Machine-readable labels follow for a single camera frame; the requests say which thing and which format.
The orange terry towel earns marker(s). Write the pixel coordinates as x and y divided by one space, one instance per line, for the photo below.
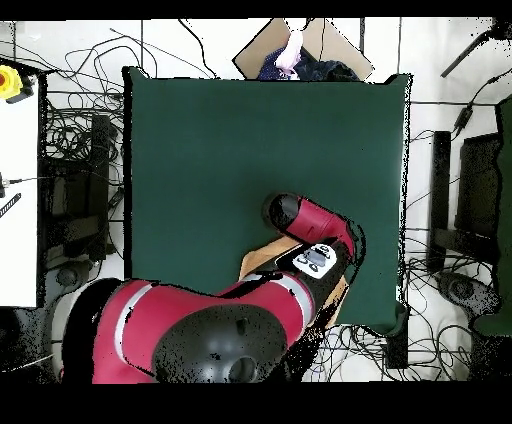
256 260

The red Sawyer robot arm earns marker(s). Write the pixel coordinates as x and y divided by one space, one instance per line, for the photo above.
180 316

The black flat panel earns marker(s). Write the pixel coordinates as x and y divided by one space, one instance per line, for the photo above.
478 184

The dark green table cloth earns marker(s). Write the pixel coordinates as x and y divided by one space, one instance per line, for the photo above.
200 160

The blue dotted garment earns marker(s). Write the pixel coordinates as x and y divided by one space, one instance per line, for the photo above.
268 68

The dark navy garment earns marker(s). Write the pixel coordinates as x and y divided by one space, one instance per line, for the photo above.
328 70

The cardboard box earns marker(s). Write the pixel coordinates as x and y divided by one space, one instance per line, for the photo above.
256 52

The white pink garment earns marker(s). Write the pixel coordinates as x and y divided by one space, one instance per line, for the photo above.
291 52

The black equipment rack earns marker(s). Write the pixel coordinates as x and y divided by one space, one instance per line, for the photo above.
76 200

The black upright bar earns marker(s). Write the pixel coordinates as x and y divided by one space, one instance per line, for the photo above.
440 180

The black table leg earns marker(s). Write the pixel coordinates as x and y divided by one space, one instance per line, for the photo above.
396 348

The white desk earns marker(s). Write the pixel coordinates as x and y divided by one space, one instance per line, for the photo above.
18 200

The black rod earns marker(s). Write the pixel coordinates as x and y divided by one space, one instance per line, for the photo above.
464 54

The yellow emergency stop button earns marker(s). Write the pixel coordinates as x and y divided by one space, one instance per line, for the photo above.
8 82

